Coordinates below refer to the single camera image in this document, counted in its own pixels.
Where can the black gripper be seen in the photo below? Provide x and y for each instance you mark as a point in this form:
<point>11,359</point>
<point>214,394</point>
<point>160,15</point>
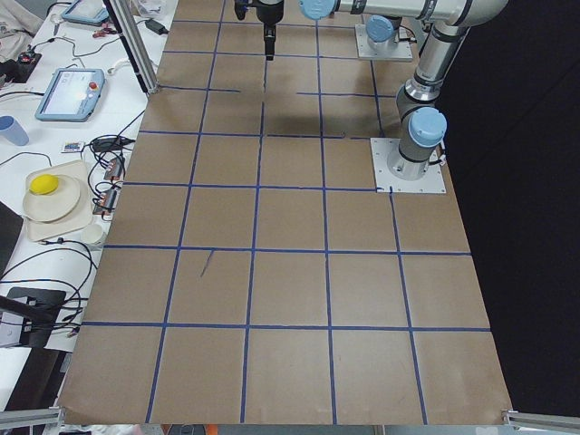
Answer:
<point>269,12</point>

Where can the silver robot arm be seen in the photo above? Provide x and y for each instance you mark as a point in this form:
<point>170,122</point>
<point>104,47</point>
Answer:
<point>423,126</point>
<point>384,33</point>

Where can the black monitor stand base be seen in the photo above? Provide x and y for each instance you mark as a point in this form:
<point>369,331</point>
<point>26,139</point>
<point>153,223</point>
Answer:
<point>28,316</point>

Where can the black power adapter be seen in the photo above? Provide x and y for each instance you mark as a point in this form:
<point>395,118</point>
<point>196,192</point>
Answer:
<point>156,27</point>

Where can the far blue teach pendant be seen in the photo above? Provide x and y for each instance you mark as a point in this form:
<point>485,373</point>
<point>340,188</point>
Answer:
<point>88,12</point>

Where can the blue teach pendant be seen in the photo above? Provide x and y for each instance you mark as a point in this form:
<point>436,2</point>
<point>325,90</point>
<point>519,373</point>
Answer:
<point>88,12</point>
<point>72,95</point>

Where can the near blue teach pendant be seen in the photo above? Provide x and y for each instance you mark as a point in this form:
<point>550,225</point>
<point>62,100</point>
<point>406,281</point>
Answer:
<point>72,95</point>

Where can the small colourful card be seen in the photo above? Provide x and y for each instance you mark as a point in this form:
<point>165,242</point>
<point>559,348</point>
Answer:
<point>73,147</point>

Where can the brown paper table cover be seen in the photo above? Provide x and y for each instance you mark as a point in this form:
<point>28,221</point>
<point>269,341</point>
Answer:
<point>254,274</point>

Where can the square beige tray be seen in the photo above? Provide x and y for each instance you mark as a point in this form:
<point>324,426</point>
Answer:
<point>78,218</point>

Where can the white paper cup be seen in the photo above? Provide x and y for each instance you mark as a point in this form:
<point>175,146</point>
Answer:
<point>93,236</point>

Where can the yellow lemon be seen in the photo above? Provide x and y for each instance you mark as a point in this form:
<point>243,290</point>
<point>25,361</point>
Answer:
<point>44,184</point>

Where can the light blue cup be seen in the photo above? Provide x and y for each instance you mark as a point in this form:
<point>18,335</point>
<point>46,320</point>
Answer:
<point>12,130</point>

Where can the round beige plate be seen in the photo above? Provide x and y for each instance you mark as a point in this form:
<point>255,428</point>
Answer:
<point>47,208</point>

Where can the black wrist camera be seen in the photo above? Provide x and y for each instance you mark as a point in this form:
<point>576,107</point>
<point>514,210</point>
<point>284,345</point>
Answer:
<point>241,7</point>

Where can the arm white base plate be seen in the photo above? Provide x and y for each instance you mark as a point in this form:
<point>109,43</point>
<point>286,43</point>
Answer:
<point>394,174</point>
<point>402,54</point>

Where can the aluminium frame post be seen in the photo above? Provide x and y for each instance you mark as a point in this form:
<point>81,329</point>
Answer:
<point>122,18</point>

